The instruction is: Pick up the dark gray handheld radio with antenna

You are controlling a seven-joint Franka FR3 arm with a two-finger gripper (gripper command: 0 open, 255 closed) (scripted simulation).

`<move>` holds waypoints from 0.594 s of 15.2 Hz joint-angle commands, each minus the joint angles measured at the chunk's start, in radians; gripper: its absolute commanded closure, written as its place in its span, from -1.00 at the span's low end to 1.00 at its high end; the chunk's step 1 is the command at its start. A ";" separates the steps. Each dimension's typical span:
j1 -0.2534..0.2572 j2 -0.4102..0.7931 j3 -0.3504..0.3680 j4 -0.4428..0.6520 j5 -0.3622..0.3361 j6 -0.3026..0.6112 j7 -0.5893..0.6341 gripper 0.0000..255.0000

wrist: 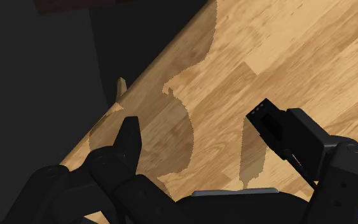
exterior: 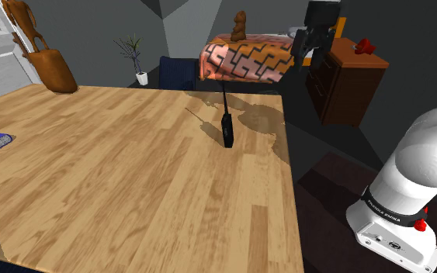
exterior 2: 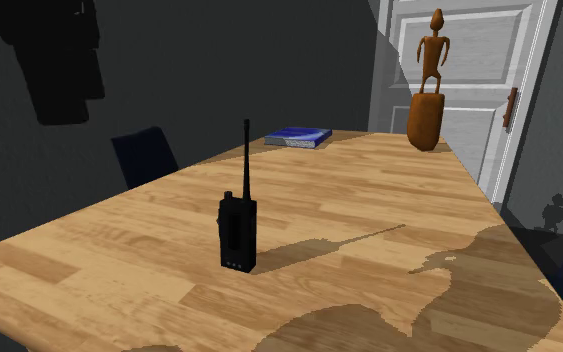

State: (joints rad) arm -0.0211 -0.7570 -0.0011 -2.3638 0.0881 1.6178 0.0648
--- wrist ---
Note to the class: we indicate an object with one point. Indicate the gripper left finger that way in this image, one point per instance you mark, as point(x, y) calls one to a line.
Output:
point(116, 167)

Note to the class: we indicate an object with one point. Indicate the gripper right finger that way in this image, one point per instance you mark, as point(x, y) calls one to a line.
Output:
point(305, 139)

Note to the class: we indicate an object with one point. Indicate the wooden table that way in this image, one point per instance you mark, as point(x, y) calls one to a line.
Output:
point(290, 46)

